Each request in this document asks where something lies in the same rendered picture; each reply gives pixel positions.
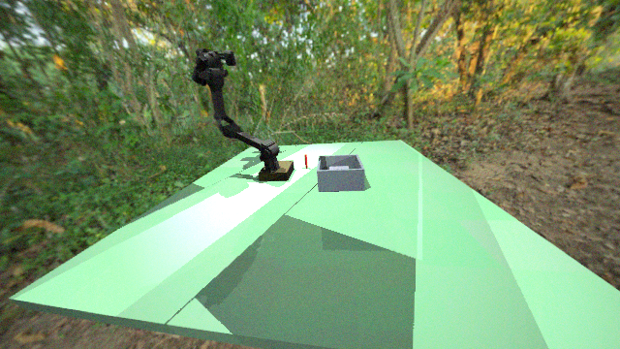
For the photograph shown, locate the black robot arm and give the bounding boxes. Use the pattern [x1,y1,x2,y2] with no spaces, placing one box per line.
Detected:
[192,52,280,172]

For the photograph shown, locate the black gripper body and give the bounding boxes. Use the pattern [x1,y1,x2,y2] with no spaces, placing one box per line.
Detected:
[196,48,236,68]

